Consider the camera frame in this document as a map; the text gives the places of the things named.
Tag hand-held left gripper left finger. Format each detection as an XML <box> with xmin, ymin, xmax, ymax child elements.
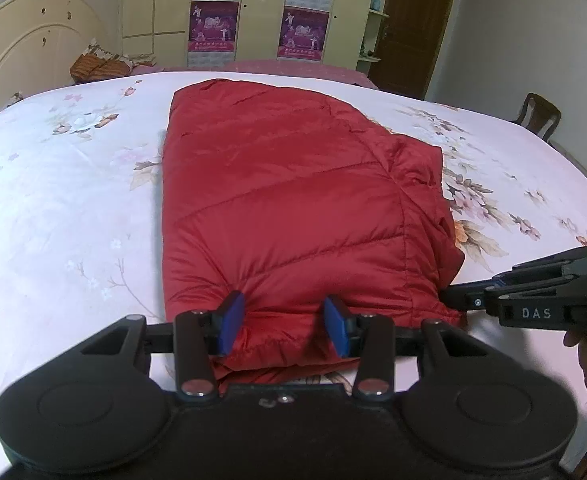
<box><xmin>80</xmin><ymin>290</ymin><xmax>247</xmax><ymax>402</ymax></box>

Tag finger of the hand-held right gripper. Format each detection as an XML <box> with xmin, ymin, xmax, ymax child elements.
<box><xmin>491</xmin><ymin>246</ymin><xmax>587</xmax><ymax>287</ymax></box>
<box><xmin>442</xmin><ymin>280</ymin><xmax>577</xmax><ymax>330</ymax></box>

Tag cream bed headboard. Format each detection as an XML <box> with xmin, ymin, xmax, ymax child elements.
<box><xmin>0</xmin><ymin>0</ymin><xmax>110</xmax><ymax>128</ymax></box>

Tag patterned cloth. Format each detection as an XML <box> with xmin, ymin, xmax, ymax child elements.
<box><xmin>83</xmin><ymin>37</ymin><xmax>141</xmax><ymax>68</ymax></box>

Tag pink bedspread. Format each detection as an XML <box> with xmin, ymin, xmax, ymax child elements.
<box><xmin>138</xmin><ymin>57</ymin><xmax>380</xmax><ymax>92</ymax></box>

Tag red puffer jacket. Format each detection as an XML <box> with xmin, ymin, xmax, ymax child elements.
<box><xmin>160</xmin><ymin>78</ymin><xmax>467</xmax><ymax>386</ymax></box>

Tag purple wall poster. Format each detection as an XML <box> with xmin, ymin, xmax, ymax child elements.
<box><xmin>188</xmin><ymin>1</ymin><xmax>240</xmax><ymax>54</ymax></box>
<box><xmin>278</xmin><ymin>6</ymin><xmax>331</xmax><ymax>62</ymax></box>

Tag floral white bedsheet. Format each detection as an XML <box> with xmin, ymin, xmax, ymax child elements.
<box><xmin>0</xmin><ymin>70</ymin><xmax>587</xmax><ymax>480</ymax></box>

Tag cream wardrobe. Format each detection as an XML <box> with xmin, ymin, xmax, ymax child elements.
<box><xmin>120</xmin><ymin>0</ymin><xmax>380</xmax><ymax>70</ymax></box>

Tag brown wooden door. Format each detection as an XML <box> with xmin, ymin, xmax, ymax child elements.
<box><xmin>368</xmin><ymin>0</ymin><xmax>460</xmax><ymax>102</ymax></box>

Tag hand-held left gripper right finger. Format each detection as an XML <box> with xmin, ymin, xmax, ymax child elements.
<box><xmin>322</xmin><ymin>294</ymin><xmax>480</xmax><ymax>402</ymax></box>

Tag orange woven basket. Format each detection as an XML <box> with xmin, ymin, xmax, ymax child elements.
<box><xmin>70</xmin><ymin>52</ymin><xmax>135</xmax><ymax>84</ymax></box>

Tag wooden chair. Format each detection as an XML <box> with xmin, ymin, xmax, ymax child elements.
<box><xmin>516</xmin><ymin>92</ymin><xmax>563</xmax><ymax>142</ymax></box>

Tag cream corner shelf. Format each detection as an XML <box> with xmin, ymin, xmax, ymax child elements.
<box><xmin>356</xmin><ymin>0</ymin><xmax>395</xmax><ymax>77</ymax></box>

